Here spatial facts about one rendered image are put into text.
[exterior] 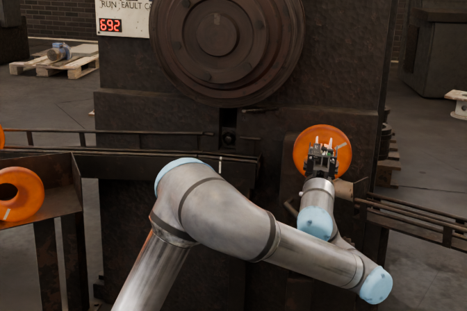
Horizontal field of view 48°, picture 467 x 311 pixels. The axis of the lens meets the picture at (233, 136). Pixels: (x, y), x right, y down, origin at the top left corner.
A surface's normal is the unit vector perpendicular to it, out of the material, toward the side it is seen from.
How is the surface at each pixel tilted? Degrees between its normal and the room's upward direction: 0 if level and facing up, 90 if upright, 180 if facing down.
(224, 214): 56
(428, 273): 0
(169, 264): 86
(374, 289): 91
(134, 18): 90
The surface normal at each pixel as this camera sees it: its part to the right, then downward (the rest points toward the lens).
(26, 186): 0.40, 0.31
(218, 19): -0.20, 0.31
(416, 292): 0.04, -0.95
